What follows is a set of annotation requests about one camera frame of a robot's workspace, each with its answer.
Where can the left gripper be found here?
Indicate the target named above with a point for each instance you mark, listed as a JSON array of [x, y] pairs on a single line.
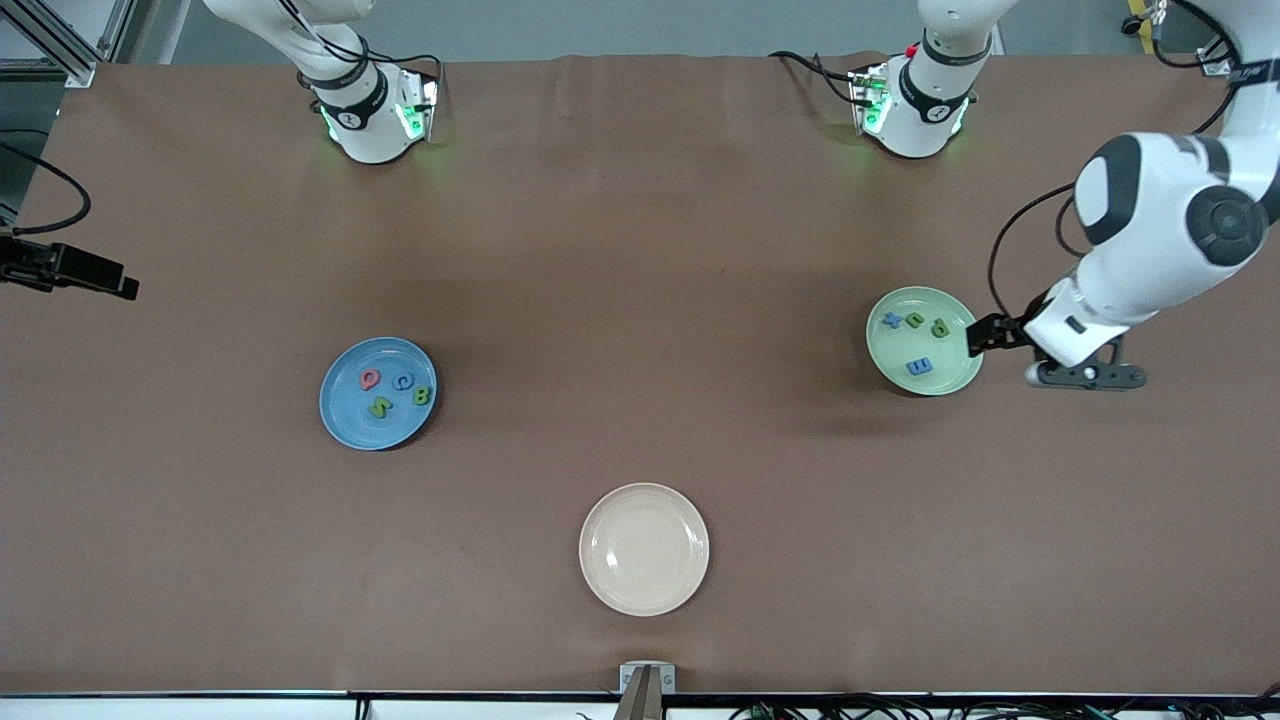
[[1008, 333]]

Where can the green letter p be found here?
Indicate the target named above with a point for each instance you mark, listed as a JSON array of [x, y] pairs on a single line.
[[940, 327]]

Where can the blue letter e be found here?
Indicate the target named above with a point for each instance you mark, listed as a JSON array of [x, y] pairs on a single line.
[[919, 367]]

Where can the pink letter Q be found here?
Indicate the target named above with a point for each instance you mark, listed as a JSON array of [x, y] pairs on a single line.
[[362, 381]]

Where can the green letter N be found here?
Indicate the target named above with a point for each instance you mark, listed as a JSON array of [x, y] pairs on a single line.
[[380, 408]]

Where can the blue letter C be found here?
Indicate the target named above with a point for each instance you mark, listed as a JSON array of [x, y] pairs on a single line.
[[397, 383]]

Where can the green letter B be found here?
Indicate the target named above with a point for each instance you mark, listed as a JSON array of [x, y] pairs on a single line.
[[417, 396]]

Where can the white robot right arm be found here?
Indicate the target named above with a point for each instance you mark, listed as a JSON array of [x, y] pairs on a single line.
[[370, 120]]

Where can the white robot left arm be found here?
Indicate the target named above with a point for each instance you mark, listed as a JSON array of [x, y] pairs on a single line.
[[1150, 200]]

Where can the green plate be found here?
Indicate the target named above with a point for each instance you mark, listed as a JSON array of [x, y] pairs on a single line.
[[955, 360]]

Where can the blue plate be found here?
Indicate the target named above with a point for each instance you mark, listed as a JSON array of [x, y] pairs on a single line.
[[345, 420]]

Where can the beige plate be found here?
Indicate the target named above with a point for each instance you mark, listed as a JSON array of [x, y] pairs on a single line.
[[644, 550]]

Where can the brown table mat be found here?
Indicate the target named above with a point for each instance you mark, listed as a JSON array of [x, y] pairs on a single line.
[[200, 550]]

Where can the black caster wheel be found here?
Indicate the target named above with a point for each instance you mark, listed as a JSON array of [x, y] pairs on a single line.
[[1134, 22]]

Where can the aluminium frame profile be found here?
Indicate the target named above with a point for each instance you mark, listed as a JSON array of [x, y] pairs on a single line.
[[60, 55], [1215, 62]]

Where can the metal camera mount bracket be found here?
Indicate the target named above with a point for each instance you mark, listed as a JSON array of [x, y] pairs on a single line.
[[647, 690]]

